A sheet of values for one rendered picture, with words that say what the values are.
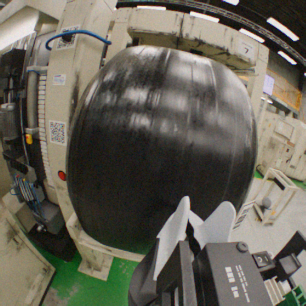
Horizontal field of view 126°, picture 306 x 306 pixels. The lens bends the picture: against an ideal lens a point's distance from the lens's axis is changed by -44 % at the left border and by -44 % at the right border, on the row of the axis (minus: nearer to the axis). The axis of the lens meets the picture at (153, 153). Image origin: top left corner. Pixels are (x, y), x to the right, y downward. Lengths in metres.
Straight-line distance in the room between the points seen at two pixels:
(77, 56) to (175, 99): 0.32
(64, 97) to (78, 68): 0.09
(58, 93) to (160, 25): 0.48
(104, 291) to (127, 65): 1.40
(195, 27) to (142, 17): 0.23
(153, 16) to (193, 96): 0.57
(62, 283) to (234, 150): 1.46
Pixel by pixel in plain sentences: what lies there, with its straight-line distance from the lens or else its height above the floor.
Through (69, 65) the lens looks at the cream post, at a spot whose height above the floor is 1.42.
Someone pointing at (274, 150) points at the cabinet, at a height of 0.92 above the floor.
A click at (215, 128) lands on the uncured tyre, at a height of 1.34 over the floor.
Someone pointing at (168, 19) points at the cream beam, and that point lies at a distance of 0.69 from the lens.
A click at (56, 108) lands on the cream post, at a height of 1.29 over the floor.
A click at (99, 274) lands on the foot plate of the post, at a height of 0.01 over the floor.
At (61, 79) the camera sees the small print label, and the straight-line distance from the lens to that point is 0.44.
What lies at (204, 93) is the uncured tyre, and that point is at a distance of 0.18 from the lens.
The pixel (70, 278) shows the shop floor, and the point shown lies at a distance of 1.44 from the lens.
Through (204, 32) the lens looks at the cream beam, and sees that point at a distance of 0.68.
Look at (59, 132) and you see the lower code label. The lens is 0.46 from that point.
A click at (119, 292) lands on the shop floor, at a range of 1.37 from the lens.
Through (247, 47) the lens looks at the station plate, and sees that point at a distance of 0.75.
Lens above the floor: 1.36
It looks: 23 degrees down
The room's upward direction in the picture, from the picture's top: 12 degrees clockwise
